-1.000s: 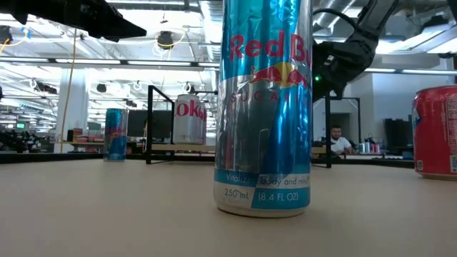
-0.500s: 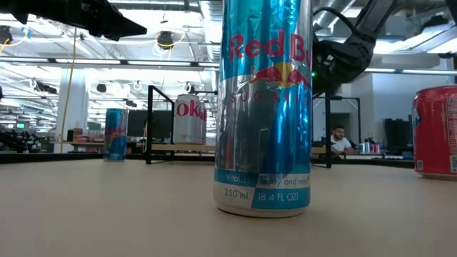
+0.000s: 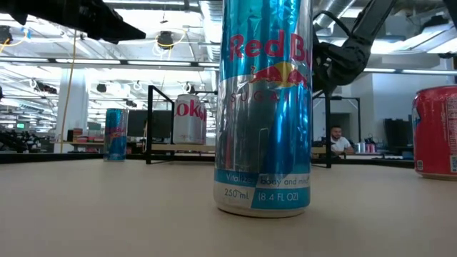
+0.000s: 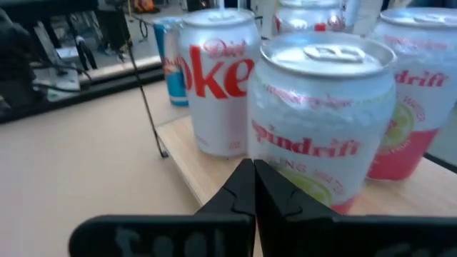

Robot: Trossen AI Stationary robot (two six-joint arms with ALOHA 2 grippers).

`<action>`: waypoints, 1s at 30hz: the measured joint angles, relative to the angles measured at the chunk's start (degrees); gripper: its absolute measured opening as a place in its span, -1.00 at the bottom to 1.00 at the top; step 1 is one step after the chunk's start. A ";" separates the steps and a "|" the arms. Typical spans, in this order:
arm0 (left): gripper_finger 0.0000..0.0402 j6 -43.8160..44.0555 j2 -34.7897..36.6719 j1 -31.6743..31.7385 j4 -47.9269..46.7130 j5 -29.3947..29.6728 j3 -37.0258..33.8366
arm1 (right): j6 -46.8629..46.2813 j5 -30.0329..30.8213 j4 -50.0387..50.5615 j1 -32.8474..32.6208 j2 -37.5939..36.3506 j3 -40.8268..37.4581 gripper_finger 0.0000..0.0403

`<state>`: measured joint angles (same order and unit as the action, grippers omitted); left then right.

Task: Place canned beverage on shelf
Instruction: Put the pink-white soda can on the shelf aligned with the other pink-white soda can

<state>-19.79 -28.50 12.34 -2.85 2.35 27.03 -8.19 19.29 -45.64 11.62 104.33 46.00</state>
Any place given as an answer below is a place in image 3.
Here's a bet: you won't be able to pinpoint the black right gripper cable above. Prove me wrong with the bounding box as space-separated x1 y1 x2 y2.
313 10 354 39

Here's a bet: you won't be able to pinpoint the white Diet Coke can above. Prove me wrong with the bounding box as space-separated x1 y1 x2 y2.
172 94 208 146

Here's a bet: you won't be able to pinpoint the black frame shelf, wooden board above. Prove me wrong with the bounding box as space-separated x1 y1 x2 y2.
145 84 361 169

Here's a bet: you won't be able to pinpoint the small Red Bull sugarfree can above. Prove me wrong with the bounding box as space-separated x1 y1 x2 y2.
104 108 129 162

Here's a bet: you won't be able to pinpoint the red Fanta can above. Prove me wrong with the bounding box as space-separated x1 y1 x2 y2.
412 84 457 181

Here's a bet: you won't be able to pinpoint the person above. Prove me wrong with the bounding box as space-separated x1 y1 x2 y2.
330 124 355 156

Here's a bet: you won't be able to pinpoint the black ceiling dome device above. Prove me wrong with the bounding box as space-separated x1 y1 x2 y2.
156 30 175 50

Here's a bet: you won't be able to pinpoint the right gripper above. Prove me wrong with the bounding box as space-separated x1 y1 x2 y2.
312 34 372 96

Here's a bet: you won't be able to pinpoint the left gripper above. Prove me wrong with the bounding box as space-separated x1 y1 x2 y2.
0 0 146 45

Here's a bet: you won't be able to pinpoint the long ceiling light strip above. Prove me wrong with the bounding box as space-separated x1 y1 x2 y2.
0 56 457 76

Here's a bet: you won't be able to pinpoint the large Red Bull sugarfree can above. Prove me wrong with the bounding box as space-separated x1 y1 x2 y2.
213 0 314 218

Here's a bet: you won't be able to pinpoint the dark office monitor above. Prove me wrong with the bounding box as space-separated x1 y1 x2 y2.
382 117 414 148

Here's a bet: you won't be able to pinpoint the wooden desk with stacked items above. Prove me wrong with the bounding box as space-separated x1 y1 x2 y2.
53 127 106 154

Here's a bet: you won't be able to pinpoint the black computer monitor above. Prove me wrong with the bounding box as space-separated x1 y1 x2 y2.
127 109 174 139

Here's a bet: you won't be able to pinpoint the round silver ventilation duct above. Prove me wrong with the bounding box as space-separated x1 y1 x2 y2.
199 0 224 64

